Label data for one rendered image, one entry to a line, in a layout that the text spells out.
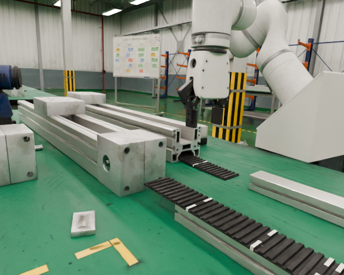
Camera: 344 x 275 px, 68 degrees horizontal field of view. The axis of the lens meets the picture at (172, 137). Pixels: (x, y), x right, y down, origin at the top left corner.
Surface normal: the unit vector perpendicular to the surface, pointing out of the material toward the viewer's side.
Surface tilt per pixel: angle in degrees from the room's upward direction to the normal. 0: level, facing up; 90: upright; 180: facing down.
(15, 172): 90
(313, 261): 0
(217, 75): 90
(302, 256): 0
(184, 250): 0
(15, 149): 90
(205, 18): 90
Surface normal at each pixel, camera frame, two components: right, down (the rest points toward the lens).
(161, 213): 0.04, -0.97
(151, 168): 0.64, 0.20
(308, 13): -0.79, 0.11
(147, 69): -0.53, 0.18
